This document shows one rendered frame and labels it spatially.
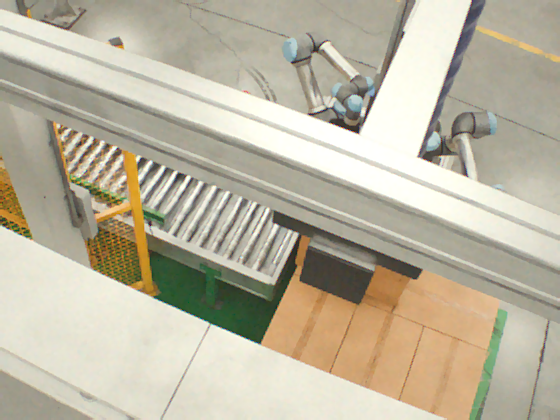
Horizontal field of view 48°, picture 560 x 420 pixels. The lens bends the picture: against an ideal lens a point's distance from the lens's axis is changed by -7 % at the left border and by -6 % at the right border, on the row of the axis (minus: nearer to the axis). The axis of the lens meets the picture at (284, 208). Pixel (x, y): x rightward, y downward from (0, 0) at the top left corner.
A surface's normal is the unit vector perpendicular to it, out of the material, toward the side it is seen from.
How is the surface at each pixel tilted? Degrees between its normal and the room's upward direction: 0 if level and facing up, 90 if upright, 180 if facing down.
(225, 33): 0
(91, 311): 0
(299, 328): 0
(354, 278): 90
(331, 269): 90
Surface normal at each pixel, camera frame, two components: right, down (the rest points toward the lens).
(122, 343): 0.10, -0.56
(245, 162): -0.38, 0.74
